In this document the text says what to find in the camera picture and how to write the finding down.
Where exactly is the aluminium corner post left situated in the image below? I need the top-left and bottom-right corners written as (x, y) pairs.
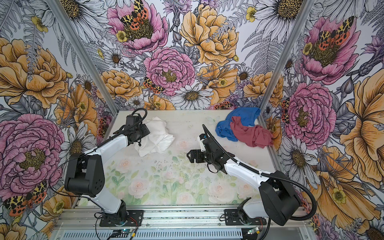
top-left (47, 1), bottom-right (119, 117)

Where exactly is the white perforated cable duct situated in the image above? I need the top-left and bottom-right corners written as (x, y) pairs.
top-left (56, 228), bottom-right (243, 240)

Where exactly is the aluminium corner post right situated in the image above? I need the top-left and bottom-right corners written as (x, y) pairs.
top-left (259, 0), bottom-right (315, 112)

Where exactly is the maroon red cloth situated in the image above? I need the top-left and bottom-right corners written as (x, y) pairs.
top-left (231, 117), bottom-right (273, 148)

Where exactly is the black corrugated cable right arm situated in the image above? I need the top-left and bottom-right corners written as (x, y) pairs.
top-left (201, 124), bottom-right (318, 222)

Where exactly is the blue cloth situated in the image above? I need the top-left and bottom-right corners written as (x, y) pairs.
top-left (215, 107), bottom-right (261, 142)

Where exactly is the aluminium corner post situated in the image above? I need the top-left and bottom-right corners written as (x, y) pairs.
top-left (259, 0), bottom-right (315, 112)
top-left (47, 1), bottom-right (119, 117)

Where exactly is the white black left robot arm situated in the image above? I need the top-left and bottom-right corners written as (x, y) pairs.
top-left (65, 111), bottom-right (150, 226)

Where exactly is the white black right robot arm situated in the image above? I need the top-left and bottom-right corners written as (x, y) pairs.
top-left (187, 134), bottom-right (302, 226)

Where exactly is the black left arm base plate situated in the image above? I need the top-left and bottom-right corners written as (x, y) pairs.
top-left (99, 210), bottom-right (144, 227)

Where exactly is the white cloth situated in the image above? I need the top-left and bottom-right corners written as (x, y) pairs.
top-left (135, 117), bottom-right (175, 157)

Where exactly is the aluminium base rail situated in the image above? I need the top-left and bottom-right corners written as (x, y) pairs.
top-left (53, 205), bottom-right (313, 230)

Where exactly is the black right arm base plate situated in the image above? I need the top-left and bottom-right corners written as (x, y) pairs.
top-left (219, 209), bottom-right (267, 226)

